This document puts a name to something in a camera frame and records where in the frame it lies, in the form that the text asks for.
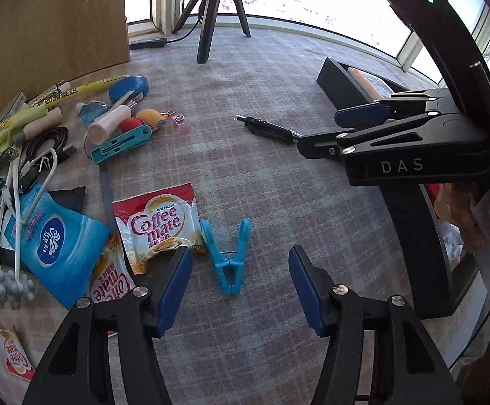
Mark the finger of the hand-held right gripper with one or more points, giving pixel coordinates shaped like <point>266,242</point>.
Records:
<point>321,145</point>
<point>363,114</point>

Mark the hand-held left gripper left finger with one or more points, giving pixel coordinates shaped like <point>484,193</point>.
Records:
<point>173,291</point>

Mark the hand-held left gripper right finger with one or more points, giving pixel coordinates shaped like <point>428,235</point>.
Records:
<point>308,291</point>

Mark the black pen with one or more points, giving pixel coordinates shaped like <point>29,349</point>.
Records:
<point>270,128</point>

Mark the blue clothes peg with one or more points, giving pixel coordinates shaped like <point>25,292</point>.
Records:
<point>228,270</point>

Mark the black container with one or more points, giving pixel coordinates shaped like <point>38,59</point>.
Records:
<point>413,240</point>

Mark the person's right hand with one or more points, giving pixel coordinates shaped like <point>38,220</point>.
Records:
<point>456,213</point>

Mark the coffee creamer sachet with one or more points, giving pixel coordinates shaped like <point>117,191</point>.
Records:
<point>14,350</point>
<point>160,223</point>
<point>109,278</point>

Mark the plaid blanket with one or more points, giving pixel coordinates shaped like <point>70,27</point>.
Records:
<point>249,177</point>

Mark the white crumpled plastic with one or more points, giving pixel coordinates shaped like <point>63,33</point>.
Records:
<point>451,240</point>

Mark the blue tissue pack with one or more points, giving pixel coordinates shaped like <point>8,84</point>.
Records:
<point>59,240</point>

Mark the teal plastic clip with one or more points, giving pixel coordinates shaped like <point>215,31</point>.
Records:
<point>118,145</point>

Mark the black tripod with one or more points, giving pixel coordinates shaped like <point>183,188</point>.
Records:
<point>207,29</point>

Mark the red ball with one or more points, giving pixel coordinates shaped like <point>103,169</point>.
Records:
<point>130,124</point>

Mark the orange toy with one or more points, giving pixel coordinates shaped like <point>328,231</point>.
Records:
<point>150,118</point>

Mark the beige bottle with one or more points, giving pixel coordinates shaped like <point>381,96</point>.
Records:
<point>105,124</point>

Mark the clear blue small bottle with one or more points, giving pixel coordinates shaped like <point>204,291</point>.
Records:
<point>93,113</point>

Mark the blue tape dispenser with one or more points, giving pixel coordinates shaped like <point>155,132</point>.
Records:
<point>131,86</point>

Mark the black power strip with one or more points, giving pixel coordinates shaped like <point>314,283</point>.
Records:
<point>147,43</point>

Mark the yellow toothbrush pack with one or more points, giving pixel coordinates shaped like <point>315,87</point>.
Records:
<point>80,90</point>

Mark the yellow green packet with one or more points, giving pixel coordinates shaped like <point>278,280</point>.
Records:
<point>8,128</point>

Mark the grey card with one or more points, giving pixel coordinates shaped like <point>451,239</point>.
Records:
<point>12,105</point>

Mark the brown cardboard board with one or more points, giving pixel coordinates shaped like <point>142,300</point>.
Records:
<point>50,21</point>

